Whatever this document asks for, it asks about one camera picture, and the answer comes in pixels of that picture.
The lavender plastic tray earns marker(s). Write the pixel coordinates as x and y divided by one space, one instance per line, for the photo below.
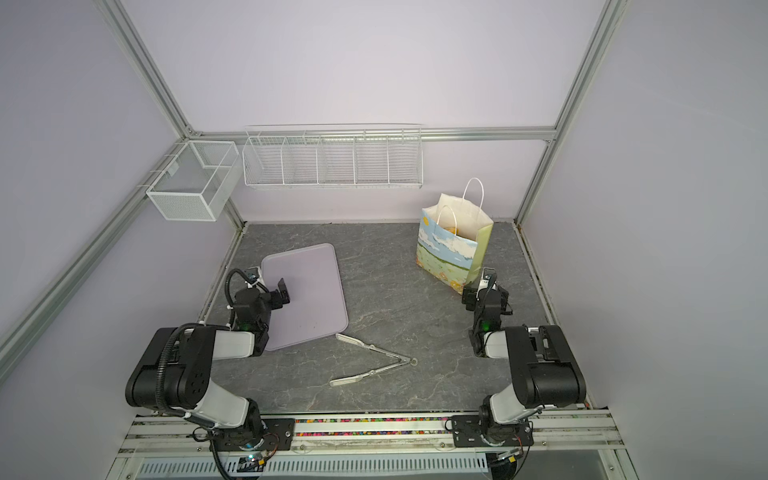
317 307

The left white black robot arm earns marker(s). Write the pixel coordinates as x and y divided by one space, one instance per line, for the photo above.
173 376

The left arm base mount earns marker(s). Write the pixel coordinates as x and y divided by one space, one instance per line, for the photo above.
273 433

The long white wire basket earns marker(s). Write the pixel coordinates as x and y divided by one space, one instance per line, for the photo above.
366 156

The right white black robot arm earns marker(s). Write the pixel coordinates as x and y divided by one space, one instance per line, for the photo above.
544 371

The printed paper gift bag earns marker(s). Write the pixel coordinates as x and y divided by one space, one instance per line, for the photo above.
453 236

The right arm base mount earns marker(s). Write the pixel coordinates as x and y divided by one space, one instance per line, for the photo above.
473 431

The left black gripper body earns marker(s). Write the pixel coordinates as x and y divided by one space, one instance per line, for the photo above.
279 294

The small white mesh basket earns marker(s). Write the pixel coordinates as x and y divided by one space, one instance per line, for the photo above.
198 181

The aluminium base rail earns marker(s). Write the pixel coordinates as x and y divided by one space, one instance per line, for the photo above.
430 432

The cream and steel tongs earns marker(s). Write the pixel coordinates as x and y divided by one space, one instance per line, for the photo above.
379 361

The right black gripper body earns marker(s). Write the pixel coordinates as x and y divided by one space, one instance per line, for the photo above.
488 297

